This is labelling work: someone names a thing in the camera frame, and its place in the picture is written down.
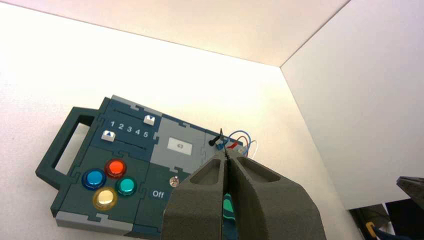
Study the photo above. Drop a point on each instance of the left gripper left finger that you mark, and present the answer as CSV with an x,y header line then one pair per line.
x,y
198,212

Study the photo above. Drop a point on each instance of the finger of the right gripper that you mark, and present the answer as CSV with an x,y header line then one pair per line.
x,y
415,190

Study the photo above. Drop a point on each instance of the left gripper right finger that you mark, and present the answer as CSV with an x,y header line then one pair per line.
x,y
271,212

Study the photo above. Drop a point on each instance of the green rotary knob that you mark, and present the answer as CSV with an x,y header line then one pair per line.
x,y
228,207

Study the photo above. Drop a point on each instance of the yellow background object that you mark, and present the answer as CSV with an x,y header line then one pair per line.
x,y
370,228

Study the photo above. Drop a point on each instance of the small white display screen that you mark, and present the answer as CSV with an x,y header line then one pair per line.
x,y
180,146

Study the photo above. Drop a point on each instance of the green push button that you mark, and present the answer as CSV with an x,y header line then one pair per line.
x,y
126,186

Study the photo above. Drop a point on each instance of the red push button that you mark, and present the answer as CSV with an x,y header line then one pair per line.
x,y
115,168

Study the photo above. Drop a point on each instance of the yellow push button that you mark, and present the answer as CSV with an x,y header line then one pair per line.
x,y
105,198

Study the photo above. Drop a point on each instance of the white slider knob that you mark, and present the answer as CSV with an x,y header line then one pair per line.
x,y
108,135
149,120

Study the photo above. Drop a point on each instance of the blue push button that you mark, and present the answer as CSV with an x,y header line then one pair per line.
x,y
93,179

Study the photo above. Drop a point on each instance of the teal and grey control box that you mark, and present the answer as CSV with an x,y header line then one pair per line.
x,y
76,205

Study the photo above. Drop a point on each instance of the silver metal toggle switch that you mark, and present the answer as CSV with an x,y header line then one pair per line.
x,y
174,181

